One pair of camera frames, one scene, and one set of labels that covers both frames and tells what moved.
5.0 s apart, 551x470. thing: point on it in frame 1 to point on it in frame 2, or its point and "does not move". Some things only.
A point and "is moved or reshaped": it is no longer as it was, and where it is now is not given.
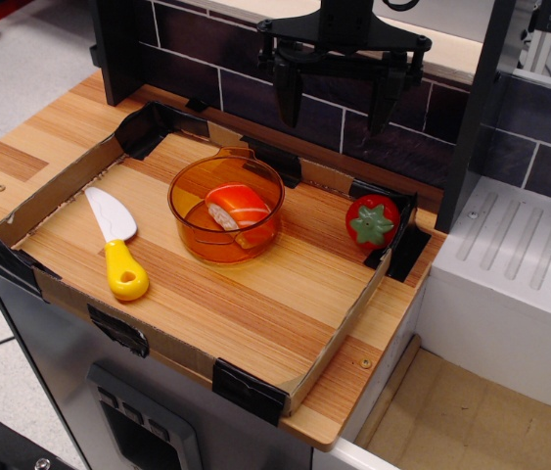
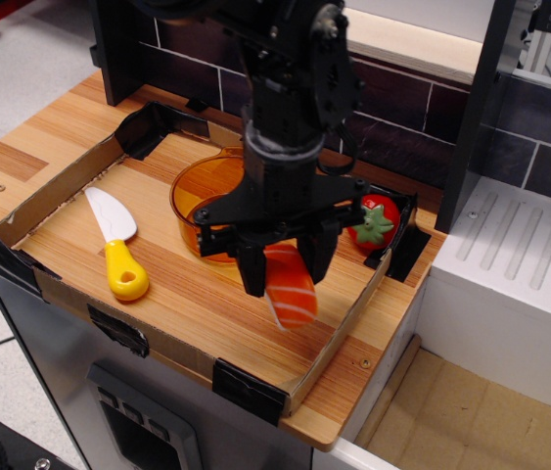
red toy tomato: (372, 221) does not move
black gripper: (344, 31) to (281, 195)
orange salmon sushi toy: (237, 207) is moved or reshaped
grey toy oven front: (135, 411) does not move
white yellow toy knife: (127, 279) does not move
